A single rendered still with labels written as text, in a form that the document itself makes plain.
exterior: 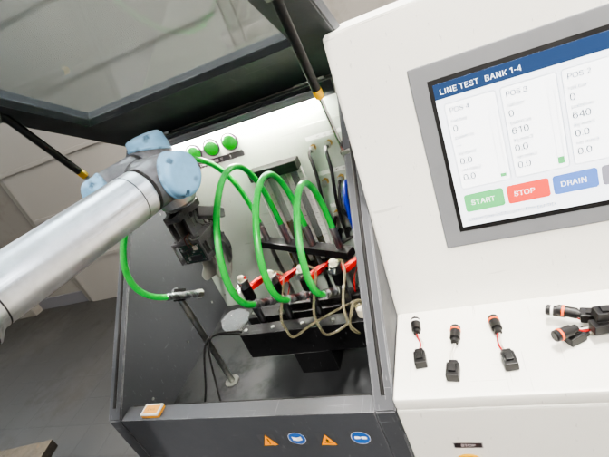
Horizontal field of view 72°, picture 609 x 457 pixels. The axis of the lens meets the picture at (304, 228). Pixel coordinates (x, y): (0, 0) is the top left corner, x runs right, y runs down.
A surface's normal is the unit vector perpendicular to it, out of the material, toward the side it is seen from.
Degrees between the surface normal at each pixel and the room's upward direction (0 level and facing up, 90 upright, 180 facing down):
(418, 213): 76
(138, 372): 90
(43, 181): 90
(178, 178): 90
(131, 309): 90
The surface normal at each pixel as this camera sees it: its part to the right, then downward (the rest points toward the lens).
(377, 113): -0.30, 0.31
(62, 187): -0.20, 0.51
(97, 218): 0.60, -0.41
